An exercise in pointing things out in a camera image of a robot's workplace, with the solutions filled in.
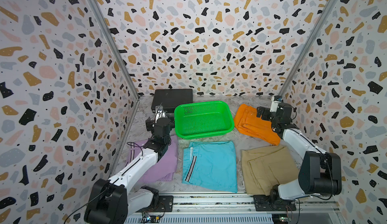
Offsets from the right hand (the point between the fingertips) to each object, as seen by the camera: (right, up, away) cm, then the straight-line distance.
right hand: (265, 109), depth 90 cm
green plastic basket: (-37, -7, +17) cm, 41 cm away
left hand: (-61, -4, -8) cm, 61 cm away
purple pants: (-58, -33, -8) cm, 67 cm away
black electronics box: (-64, +8, +29) cm, 71 cm away
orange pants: (-8, -8, +14) cm, 17 cm away
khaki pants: (-4, -33, -7) cm, 34 cm away
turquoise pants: (-33, -32, -5) cm, 46 cm away
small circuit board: (-64, -52, -19) cm, 84 cm away
